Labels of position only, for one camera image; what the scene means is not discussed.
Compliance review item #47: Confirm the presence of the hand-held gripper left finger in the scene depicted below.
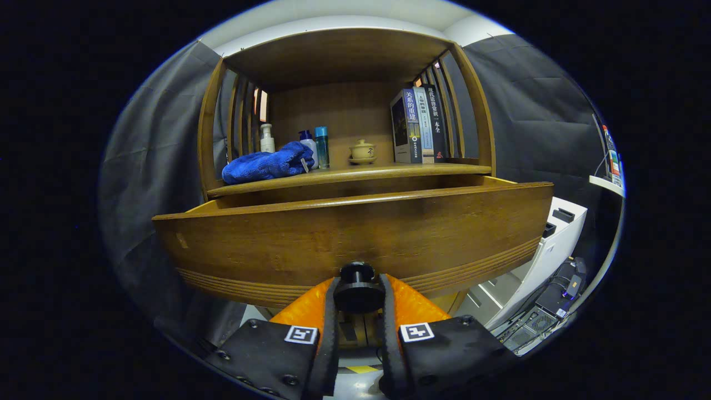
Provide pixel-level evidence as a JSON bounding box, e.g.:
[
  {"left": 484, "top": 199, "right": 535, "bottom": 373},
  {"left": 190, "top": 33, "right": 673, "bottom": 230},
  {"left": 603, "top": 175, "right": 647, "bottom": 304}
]
[{"left": 214, "top": 277, "right": 341, "bottom": 400}]

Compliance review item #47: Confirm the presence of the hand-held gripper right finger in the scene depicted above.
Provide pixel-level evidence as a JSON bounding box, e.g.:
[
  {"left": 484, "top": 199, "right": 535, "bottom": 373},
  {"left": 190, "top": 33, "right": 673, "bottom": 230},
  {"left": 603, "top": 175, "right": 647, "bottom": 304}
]
[{"left": 379, "top": 273, "right": 520, "bottom": 399}]

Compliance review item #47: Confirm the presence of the wooden drawer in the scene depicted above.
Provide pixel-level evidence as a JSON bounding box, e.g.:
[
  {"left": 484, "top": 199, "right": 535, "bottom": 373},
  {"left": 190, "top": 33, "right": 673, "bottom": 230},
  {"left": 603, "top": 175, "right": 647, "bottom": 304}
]
[{"left": 152, "top": 177, "right": 554, "bottom": 314}]

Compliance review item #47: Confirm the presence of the wooden countertop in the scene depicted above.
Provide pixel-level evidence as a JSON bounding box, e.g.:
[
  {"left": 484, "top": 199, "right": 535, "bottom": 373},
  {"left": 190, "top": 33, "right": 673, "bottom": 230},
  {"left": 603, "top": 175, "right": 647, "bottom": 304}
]
[{"left": 207, "top": 163, "right": 492, "bottom": 198}]

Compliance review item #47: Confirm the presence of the white low cabinet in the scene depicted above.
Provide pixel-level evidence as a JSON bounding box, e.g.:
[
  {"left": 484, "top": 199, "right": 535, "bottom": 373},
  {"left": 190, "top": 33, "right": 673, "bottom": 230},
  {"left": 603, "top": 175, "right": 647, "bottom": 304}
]
[{"left": 455, "top": 197, "right": 588, "bottom": 328}]

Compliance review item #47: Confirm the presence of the blue towel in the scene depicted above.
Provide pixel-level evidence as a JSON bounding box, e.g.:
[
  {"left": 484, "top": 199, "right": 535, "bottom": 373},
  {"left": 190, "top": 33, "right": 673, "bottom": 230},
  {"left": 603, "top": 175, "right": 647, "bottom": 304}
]
[{"left": 222, "top": 141, "right": 315, "bottom": 185}]

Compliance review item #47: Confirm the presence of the white bottle blue cap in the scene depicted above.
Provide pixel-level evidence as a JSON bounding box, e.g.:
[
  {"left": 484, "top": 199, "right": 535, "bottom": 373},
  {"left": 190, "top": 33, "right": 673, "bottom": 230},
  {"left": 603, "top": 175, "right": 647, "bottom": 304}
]
[{"left": 299, "top": 130, "right": 319, "bottom": 169}]

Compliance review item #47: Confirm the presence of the beige lidded teacup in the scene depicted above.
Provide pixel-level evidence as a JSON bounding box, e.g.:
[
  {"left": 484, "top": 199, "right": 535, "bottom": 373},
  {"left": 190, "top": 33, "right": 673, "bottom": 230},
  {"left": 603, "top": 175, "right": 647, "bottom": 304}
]
[{"left": 348, "top": 139, "right": 377, "bottom": 165}]

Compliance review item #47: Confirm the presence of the clear blue bottle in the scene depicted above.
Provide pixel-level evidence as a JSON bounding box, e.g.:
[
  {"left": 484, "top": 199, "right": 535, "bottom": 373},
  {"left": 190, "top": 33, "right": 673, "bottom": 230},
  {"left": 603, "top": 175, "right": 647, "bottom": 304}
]
[{"left": 314, "top": 126, "right": 331, "bottom": 169}]

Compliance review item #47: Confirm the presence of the blue spine book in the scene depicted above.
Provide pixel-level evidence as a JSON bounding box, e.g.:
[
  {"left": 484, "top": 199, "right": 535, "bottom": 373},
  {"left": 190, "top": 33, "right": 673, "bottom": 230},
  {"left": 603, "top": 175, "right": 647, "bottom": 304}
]
[{"left": 390, "top": 88, "right": 423, "bottom": 164}]

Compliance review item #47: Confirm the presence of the light grey spine book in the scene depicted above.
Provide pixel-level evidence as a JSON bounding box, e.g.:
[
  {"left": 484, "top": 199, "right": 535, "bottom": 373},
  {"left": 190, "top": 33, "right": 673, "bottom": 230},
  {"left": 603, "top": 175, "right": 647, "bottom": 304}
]
[{"left": 414, "top": 86, "right": 434, "bottom": 164}]

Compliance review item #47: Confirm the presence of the black spine book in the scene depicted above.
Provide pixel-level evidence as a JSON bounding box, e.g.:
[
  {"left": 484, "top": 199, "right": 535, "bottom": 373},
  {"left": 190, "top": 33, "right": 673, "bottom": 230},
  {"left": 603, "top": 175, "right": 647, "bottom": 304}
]
[{"left": 423, "top": 83, "right": 448, "bottom": 163}]

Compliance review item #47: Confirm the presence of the white desk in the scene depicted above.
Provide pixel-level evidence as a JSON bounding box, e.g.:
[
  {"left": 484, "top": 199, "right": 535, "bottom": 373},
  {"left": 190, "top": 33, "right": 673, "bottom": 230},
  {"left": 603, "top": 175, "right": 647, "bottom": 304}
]
[{"left": 589, "top": 175, "right": 627, "bottom": 198}]

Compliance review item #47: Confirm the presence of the red label water bottle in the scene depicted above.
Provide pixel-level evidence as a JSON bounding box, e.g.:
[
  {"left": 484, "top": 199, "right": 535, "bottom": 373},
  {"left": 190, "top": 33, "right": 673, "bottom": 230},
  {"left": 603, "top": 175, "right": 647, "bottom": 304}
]
[{"left": 603, "top": 125, "right": 622, "bottom": 184}]

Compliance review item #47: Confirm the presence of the wooden cabinet frame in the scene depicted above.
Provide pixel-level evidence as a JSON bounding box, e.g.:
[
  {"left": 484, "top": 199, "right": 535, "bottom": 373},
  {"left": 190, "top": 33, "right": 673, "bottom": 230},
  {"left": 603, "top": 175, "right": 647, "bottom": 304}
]
[{"left": 197, "top": 28, "right": 497, "bottom": 351}]

